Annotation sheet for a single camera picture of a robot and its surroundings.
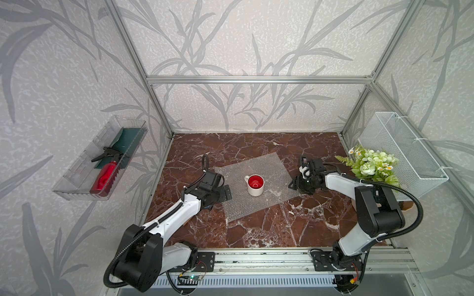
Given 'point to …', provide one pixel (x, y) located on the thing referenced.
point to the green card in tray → (125, 143)
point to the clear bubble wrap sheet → (276, 191)
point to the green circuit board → (194, 277)
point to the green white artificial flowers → (372, 165)
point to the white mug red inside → (255, 184)
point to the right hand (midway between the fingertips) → (293, 186)
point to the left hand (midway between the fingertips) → (224, 195)
